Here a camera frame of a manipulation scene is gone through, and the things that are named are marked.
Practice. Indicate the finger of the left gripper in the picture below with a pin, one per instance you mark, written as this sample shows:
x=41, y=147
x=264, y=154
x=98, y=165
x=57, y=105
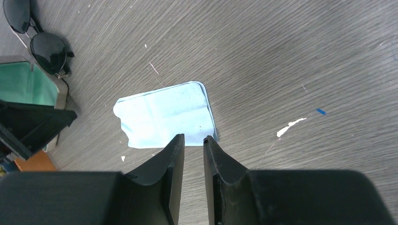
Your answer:
x=26, y=129

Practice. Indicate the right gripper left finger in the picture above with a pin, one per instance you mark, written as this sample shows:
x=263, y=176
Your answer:
x=147, y=195

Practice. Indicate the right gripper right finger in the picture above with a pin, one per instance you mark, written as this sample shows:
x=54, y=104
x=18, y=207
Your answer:
x=237, y=195

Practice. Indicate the beige glasses case green lining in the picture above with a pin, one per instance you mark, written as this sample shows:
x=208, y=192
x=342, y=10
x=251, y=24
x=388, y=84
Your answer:
x=24, y=82

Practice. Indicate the light blue lens cloth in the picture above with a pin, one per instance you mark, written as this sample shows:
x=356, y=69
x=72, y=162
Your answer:
x=151, y=119

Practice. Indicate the black sunglasses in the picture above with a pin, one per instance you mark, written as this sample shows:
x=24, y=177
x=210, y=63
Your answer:
x=49, y=50

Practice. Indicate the orange compartment tray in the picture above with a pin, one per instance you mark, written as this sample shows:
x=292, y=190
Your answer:
x=40, y=162

